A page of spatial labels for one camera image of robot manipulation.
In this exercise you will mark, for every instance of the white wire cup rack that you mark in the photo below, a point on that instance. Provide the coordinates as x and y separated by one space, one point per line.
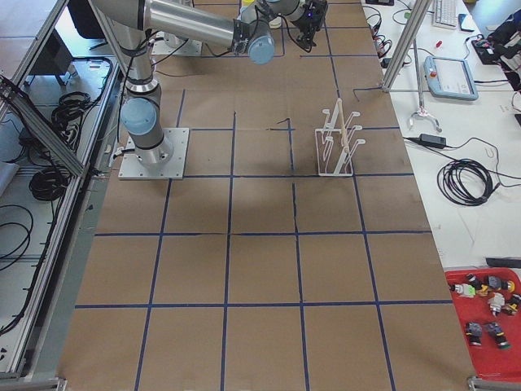
332 159

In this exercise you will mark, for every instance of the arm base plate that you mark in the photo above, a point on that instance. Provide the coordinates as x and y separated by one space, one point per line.
164 162
167 43

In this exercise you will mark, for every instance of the aluminium frame post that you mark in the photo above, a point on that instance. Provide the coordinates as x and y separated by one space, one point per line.
406 39

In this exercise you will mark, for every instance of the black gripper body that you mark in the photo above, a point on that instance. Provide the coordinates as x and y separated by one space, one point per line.
306 25

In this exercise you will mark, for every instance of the wooden rack dowel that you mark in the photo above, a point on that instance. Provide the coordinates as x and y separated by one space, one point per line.
343 123

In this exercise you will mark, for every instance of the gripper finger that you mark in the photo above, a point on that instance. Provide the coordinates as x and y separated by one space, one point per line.
310 44
300 39

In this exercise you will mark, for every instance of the teach pendant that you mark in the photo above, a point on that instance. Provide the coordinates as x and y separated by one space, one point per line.
450 78

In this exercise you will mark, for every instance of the black power adapter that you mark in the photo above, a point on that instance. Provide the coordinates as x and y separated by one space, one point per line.
434 141

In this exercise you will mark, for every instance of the red parts tray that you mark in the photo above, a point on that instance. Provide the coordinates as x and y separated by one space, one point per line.
487 302

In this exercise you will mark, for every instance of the white keyboard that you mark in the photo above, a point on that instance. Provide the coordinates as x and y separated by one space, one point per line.
444 14

